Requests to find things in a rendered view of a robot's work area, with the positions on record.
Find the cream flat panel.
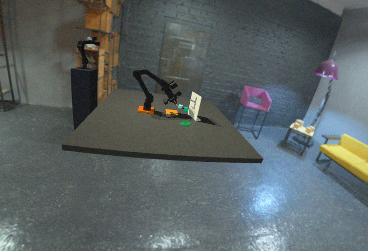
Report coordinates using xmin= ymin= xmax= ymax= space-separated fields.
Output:
xmin=188 ymin=92 xmax=202 ymax=121

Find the green flat square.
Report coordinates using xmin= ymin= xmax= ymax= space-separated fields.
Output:
xmin=179 ymin=120 xmax=192 ymax=127

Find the orange flat square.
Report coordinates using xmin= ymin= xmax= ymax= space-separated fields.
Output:
xmin=166 ymin=109 xmax=178 ymax=115

